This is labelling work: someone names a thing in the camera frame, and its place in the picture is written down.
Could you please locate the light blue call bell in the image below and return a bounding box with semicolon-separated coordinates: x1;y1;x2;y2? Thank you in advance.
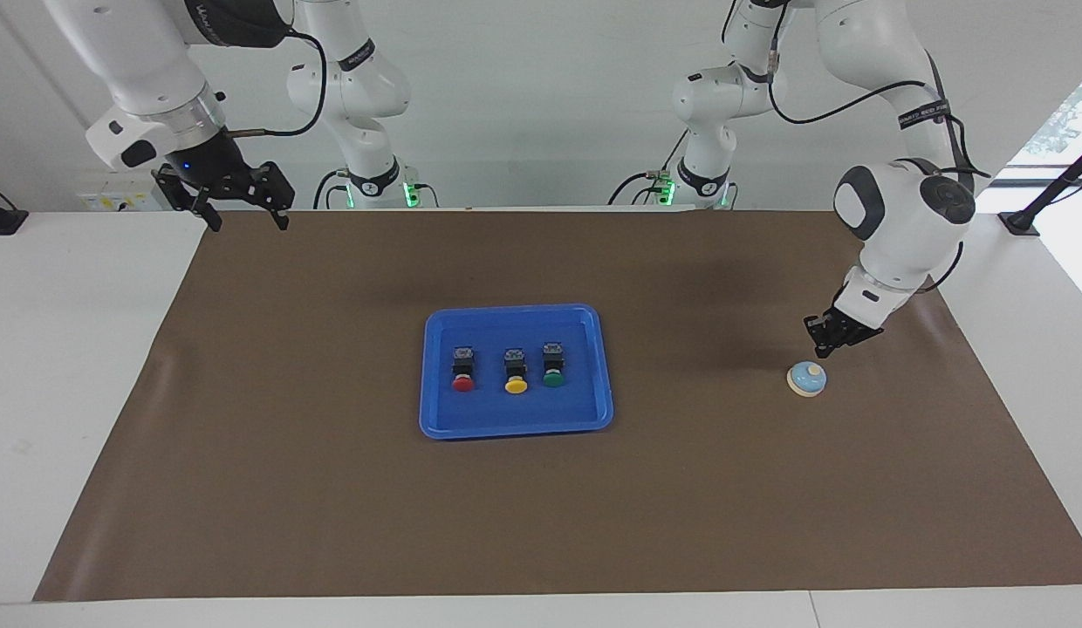
786;361;828;399

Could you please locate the blue plastic tray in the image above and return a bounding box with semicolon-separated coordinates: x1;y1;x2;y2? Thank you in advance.
419;303;614;440

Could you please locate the black clamp stand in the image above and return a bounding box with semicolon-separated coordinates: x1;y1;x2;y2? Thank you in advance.
0;181;29;236

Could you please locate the black angled pole stand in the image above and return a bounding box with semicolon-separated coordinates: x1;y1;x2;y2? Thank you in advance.
997;140;1082;238

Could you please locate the brown table mat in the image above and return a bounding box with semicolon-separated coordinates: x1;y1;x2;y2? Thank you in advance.
32;209;1082;603

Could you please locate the black right base cable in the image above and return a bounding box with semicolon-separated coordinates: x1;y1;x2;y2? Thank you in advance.
312;168;348;211

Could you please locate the black base cable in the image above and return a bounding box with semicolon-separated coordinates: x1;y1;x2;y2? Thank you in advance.
606;131;692;208
312;168;348;211

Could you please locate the white wall socket box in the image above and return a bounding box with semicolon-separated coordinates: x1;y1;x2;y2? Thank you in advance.
77;168;163;213

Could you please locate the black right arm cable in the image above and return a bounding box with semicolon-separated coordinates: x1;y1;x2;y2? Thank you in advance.
225;29;330;140

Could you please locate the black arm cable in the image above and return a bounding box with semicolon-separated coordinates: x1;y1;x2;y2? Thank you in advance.
766;48;993;295
225;29;330;140

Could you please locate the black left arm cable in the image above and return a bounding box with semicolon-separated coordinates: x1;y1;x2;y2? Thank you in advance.
766;48;993;295

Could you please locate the black left base cable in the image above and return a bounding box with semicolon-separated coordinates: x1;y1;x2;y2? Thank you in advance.
606;131;692;208

